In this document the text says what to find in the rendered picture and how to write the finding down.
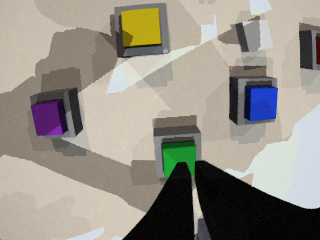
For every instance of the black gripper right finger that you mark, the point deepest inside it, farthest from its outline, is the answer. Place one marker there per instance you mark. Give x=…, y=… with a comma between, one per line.
x=234, y=210

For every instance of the yellow button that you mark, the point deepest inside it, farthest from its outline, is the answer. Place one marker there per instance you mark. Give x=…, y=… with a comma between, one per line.
x=142, y=30

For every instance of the purple button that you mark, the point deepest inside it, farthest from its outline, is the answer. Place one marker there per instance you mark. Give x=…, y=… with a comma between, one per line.
x=56, y=113

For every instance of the blue button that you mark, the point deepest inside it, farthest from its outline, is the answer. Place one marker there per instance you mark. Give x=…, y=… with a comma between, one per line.
x=252, y=99

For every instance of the red button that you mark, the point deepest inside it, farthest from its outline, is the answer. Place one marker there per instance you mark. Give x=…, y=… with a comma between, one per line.
x=310, y=50

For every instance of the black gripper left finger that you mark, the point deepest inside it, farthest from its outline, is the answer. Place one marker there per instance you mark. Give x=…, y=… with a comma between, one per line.
x=171, y=216

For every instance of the green button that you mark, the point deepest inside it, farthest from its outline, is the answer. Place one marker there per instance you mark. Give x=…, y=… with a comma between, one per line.
x=177, y=145

